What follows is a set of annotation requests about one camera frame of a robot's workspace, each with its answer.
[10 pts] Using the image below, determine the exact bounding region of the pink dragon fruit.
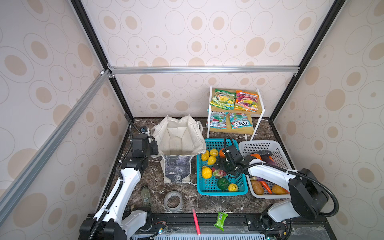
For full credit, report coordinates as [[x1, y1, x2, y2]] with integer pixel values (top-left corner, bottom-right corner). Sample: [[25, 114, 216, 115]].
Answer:
[[213, 170, 227, 179]]

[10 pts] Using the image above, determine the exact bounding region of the yellow round lemon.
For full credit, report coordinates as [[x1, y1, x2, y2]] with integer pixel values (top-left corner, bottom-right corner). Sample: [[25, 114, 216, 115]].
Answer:
[[201, 166, 213, 179]]

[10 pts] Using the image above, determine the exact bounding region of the white canvas grocery bag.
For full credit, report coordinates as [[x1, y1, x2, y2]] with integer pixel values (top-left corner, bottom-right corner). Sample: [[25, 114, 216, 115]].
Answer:
[[151, 115, 207, 184]]

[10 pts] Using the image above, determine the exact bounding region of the pink orange snack bag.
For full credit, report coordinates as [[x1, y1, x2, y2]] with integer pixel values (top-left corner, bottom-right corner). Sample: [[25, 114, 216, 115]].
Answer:
[[235, 91, 259, 112]]

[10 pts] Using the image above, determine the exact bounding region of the green yellow snack bag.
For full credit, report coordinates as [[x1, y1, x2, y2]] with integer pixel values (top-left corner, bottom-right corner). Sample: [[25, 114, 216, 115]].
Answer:
[[210, 89, 236, 110]]

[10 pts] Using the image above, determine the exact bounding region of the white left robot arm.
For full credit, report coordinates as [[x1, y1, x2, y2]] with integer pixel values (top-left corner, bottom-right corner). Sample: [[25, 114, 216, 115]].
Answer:
[[79, 127, 158, 240]]

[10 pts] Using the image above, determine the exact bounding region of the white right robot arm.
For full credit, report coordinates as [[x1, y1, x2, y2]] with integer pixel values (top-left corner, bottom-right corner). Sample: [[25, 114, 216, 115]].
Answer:
[[223, 145, 339, 228]]

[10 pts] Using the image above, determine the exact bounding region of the green Fox's candy bag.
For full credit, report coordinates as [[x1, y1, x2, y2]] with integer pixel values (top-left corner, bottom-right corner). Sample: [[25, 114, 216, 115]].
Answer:
[[229, 113, 251, 129]]

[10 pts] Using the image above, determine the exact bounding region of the red green candy bag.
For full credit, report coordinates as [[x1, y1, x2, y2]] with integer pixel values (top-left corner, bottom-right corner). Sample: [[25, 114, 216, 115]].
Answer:
[[210, 111, 228, 129]]

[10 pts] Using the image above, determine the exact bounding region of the orange fruit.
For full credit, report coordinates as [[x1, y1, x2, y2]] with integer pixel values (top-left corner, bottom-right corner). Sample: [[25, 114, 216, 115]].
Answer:
[[219, 149, 226, 160]]

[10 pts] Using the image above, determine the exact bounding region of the small yellow pear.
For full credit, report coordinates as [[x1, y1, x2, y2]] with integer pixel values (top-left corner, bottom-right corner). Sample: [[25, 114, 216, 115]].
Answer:
[[210, 149, 219, 157]]

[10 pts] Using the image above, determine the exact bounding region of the green bell pepper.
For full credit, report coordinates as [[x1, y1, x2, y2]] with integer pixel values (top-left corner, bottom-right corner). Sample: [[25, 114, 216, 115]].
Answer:
[[217, 178, 230, 191]]

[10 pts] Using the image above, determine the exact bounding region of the orange tomato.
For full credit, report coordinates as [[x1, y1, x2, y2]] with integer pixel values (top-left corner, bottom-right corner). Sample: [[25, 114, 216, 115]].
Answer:
[[251, 153, 262, 160]]

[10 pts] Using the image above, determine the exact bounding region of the small yellow fruit front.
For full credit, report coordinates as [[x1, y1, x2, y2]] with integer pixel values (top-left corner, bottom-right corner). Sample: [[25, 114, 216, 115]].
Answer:
[[228, 184, 239, 193]]

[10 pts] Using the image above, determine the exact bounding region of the wrinkled yellow lemon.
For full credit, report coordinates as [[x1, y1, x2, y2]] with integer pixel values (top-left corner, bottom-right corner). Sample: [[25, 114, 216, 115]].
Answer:
[[201, 151, 210, 162]]

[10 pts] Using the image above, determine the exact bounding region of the teal plastic basket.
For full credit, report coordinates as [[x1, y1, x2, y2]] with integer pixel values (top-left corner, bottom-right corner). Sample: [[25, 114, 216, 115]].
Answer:
[[197, 155, 248, 197]]

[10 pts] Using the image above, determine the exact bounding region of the purple eggplant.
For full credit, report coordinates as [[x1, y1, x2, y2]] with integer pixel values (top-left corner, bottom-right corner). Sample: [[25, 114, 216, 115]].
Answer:
[[262, 156, 277, 166], [257, 150, 272, 156]]

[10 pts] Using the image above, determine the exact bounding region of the brown potato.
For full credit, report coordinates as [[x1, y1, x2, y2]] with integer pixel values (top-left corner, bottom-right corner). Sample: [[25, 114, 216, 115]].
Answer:
[[251, 180, 264, 195]]

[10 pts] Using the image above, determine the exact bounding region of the orange carrot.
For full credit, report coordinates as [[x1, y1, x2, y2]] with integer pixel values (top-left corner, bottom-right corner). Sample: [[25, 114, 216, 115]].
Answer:
[[260, 181, 273, 194]]

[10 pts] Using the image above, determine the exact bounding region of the yellow orange mango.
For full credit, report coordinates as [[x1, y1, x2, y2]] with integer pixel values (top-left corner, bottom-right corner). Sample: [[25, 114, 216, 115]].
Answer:
[[272, 185, 289, 195]]

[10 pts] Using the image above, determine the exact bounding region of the white wooden two-tier shelf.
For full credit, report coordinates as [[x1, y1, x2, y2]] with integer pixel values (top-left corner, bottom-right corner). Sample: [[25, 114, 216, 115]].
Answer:
[[207, 89, 266, 141]]

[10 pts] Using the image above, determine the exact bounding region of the small glass spice jar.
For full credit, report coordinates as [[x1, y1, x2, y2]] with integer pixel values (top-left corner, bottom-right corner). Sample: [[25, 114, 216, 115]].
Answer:
[[141, 185, 152, 207]]

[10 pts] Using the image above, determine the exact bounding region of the white plastic basket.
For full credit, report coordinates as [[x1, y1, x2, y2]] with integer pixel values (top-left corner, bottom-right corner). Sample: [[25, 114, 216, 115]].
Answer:
[[239, 140, 293, 199]]

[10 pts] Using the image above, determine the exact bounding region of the clear tape roll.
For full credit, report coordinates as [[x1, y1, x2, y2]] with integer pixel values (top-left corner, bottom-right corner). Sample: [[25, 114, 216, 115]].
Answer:
[[164, 191, 183, 213]]

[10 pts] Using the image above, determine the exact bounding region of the green wrapped snack packet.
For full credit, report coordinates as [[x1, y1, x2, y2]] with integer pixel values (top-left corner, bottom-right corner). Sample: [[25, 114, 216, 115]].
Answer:
[[214, 212, 228, 231]]

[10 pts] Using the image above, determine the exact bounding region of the pink pen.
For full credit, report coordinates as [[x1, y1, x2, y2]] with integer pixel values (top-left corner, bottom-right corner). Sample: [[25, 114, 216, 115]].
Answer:
[[192, 208, 201, 236]]

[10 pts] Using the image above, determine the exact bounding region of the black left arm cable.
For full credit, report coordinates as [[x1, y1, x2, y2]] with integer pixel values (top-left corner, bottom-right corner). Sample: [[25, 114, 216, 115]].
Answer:
[[118, 112, 151, 187]]

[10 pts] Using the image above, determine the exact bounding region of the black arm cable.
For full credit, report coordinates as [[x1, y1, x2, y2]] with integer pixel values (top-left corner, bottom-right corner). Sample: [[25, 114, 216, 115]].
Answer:
[[118, 112, 151, 187], [223, 136, 340, 218]]

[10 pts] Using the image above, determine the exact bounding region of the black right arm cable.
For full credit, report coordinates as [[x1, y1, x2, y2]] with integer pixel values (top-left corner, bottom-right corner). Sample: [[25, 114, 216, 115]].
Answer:
[[223, 136, 340, 218]]

